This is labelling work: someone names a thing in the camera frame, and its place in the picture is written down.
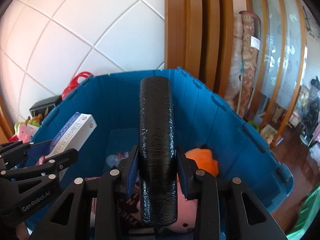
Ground pink pig plush orange shirt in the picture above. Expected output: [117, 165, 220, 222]
[137, 147, 221, 239]

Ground white blue medicine box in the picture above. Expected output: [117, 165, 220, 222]
[46, 112, 97, 158]

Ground black umbrella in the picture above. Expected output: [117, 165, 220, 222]
[138, 76, 177, 226]

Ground maroon knit hat red stars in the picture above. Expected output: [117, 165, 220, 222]
[118, 182, 142, 228]

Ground grey fluffy plush toy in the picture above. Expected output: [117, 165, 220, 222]
[106, 154, 121, 168]

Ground black gift box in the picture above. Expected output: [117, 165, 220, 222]
[29, 95, 62, 117]

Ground red plastic toy suitcase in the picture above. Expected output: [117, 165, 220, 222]
[61, 72, 92, 100]

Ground blue plastic storage crate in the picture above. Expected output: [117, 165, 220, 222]
[33, 68, 293, 214]

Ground rolled floral carpet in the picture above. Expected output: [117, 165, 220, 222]
[224, 11, 261, 118]

